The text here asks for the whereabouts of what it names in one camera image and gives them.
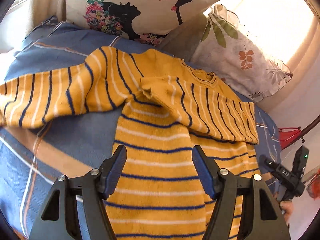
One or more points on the red cloth bag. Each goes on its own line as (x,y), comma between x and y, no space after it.
(288,135)

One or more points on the floral leaf print pillow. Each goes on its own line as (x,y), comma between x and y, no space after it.
(229,50)

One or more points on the right hand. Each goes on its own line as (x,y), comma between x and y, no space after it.
(287,209)

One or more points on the lady silhouette print cushion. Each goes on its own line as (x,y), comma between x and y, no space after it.
(145,21)

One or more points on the yellow striped knit sweater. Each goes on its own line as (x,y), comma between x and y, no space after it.
(155,129)

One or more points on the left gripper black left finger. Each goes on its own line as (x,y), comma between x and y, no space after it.
(58,216)

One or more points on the dark wooden coat stand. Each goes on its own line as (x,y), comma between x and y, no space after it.
(308,128)

